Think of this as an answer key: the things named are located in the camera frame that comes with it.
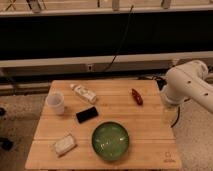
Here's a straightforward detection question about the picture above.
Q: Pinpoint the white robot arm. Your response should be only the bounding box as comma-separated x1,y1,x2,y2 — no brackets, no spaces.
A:
160,60,213,125

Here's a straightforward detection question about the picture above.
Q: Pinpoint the black rectangular sponge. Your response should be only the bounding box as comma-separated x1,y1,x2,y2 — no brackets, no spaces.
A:
76,107,98,123

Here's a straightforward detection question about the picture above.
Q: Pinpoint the black cable by arm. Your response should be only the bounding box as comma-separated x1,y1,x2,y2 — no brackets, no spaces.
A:
170,106,181,128

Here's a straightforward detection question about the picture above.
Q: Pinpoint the white plastic cup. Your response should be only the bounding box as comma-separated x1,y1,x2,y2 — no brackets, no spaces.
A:
46,92,65,115

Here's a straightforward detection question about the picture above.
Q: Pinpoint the dark red pepper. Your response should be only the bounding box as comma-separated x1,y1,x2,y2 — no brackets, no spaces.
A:
132,89,143,105

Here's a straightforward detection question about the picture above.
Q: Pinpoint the white wall socket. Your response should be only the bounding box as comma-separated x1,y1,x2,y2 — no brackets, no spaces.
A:
88,64,93,72

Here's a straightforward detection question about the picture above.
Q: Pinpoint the black hanging cable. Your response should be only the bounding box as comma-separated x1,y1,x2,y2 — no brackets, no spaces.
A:
102,4,135,73

